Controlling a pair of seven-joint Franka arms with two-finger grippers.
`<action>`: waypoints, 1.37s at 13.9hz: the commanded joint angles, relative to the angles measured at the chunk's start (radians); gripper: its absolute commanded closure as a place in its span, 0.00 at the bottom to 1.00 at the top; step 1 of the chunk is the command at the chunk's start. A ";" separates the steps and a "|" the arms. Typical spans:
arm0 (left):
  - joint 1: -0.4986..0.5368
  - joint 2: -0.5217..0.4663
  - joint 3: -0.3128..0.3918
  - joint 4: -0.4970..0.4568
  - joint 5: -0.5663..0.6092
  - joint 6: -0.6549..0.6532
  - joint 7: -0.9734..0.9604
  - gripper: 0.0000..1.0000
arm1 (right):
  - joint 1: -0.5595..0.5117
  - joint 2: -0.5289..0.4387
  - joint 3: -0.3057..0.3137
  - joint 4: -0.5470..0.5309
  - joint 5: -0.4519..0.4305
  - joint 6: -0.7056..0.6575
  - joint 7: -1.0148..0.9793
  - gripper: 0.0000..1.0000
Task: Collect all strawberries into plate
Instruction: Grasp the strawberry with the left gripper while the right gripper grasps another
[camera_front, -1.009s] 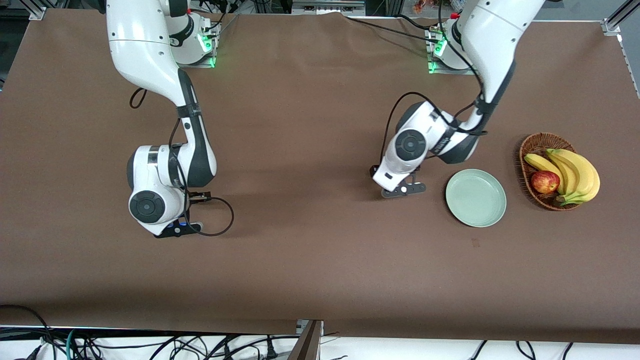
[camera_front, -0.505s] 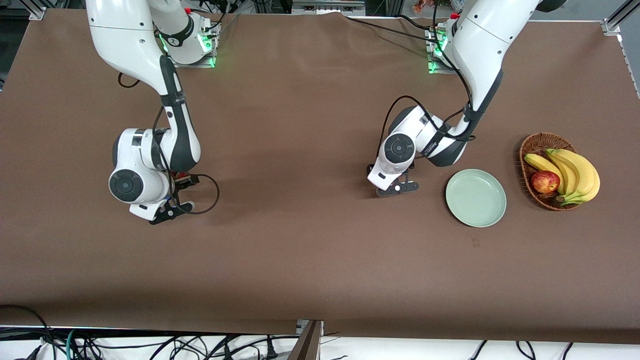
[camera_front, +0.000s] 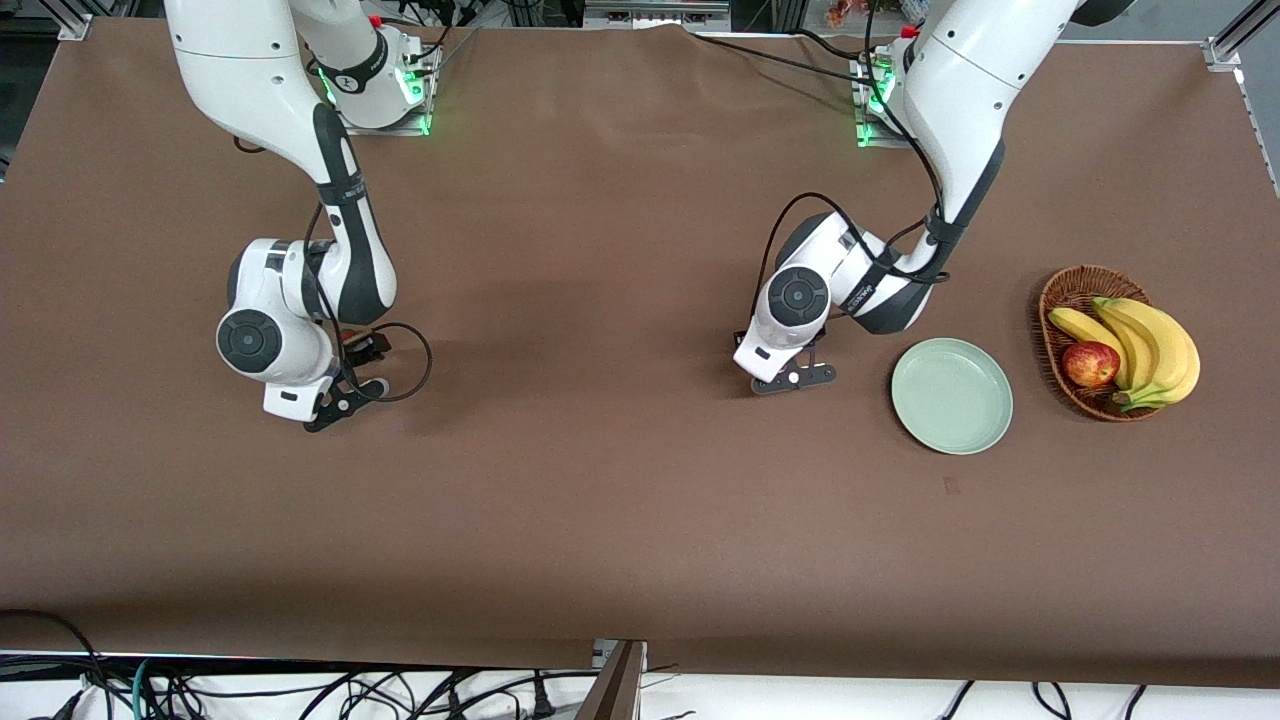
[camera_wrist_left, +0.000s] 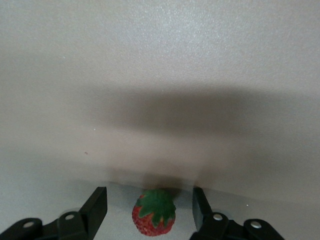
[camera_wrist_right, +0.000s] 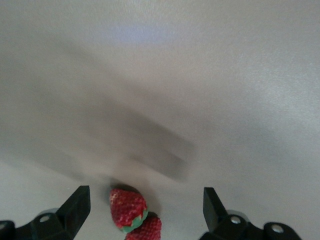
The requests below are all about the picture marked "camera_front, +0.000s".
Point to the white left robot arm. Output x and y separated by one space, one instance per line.
960 80

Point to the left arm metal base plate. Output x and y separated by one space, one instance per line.
868 138

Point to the pale green round plate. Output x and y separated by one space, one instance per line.
950 395

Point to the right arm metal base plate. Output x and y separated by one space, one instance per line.
422 125

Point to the brown wicker basket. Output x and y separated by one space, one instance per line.
1075 290

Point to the metal frame post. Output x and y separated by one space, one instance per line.
615 685

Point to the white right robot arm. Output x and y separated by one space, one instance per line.
240 70

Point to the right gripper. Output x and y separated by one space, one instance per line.
366 347

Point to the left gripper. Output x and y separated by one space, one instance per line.
738 339

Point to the silver metal box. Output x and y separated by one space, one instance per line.
655 14

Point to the colourful background item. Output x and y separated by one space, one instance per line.
850 12

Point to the red apple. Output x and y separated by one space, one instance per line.
1090 364

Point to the large table cover sheet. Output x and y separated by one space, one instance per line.
640 250

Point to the yellow banana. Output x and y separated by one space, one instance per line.
1180 350
1080 325
1138 345

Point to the aluminium frame corner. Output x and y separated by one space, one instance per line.
75 22
1222 52

